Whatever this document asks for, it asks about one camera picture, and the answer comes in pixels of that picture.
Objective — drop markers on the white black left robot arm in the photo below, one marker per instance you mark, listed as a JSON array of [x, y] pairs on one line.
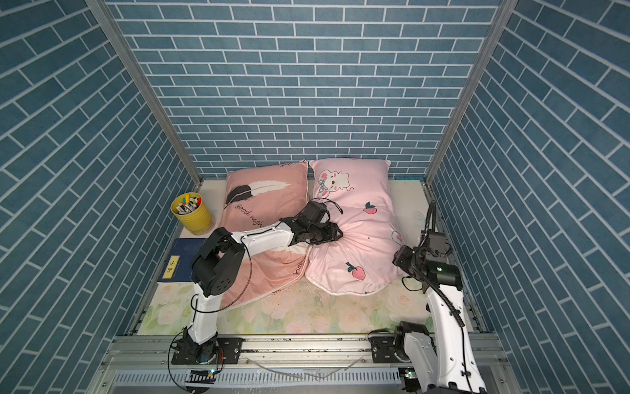
[[217, 264]]

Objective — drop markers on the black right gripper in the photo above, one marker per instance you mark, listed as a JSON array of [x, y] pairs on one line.
[[401, 255]]

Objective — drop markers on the yellow pen cup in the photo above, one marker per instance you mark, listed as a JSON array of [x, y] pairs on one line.
[[191, 211]]

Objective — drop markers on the light pink cartoon pillow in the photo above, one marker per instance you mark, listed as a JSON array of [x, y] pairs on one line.
[[361, 262]]

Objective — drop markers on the salmon pink feather pillow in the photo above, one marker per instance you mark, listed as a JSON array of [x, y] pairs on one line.
[[256, 199]]

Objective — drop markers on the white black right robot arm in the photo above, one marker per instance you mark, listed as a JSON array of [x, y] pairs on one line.
[[442, 359]]

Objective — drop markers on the dark blue notebook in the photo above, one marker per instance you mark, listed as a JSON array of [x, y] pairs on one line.
[[181, 257]]

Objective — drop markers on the floral table cloth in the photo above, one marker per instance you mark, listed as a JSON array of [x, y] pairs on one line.
[[302, 308]]

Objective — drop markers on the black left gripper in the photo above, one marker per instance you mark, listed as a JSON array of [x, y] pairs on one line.
[[330, 233]]

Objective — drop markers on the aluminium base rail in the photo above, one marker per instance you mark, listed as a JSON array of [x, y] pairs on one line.
[[310, 363]]

